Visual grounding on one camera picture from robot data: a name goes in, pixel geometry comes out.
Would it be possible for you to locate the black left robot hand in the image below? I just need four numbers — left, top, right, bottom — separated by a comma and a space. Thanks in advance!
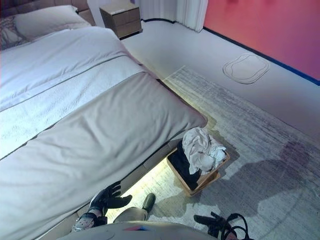
89, 181, 133, 213

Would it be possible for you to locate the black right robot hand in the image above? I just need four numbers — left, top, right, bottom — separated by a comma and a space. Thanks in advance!
193, 211, 235, 238

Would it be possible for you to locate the white garment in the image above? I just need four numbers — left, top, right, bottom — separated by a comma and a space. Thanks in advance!
203, 143, 227, 172

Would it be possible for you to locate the black garment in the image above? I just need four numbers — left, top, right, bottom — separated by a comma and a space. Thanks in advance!
168, 142, 202, 191

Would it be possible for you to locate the beige garment with lettered strip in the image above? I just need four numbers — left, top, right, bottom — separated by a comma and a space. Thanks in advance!
181, 126, 221, 176

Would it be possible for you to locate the woven wicker basket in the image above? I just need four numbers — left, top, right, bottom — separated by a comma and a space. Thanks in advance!
166, 138, 231, 198

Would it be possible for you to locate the large bed with beige cover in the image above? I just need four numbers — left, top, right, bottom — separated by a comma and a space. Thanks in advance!
0, 72, 208, 240

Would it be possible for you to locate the large upholstered bed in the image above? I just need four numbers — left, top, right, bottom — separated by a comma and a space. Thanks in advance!
0, 0, 209, 240

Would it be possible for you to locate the silver left robot leg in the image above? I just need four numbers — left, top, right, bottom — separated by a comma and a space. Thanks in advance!
113, 192, 156, 223

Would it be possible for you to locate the grey robot torso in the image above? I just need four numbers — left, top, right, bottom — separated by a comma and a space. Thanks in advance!
59, 219, 216, 240

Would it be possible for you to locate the grey striped rug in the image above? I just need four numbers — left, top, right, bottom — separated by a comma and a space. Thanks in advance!
109, 65, 320, 240

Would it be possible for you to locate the white duvet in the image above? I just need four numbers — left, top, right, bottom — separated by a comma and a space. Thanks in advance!
0, 26, 147, 161

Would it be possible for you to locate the brown wooden nightstand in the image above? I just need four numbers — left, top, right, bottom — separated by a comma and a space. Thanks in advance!
99, 2, 144, 40

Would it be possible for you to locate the plain white pillow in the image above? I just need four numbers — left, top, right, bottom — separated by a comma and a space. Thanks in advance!
13, 5, 92, 41

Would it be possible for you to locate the tufted brown headboard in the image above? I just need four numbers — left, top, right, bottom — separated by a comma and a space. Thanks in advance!
0, 0, 97, 27

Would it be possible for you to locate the patterned decorative pillow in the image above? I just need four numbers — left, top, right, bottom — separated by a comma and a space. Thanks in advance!
0, 17, 32, 51

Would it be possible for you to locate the white pleated curtain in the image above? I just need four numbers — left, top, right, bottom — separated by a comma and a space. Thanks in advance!
138, 0, 209, 33

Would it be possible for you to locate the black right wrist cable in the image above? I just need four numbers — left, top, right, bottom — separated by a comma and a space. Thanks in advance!
216, 213, 250, 240

